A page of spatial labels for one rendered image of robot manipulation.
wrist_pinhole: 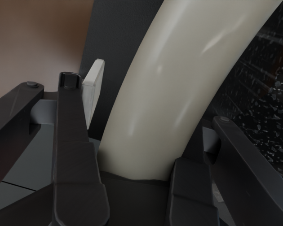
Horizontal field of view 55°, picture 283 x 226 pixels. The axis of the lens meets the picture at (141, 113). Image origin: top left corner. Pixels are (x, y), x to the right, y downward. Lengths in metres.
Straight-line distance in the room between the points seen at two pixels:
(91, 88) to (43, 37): 0.96
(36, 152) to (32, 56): 0.37
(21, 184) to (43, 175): 0.08
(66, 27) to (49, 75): 0.20
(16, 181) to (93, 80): 0.75
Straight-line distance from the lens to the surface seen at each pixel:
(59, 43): 1.10
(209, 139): 0.16
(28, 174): 0.93
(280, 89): 0.33
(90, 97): 0.16
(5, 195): 0.86
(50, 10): 1.10
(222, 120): 0.16
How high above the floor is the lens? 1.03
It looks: 68 degrees down
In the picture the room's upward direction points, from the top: 174 degrees counter-clockwise
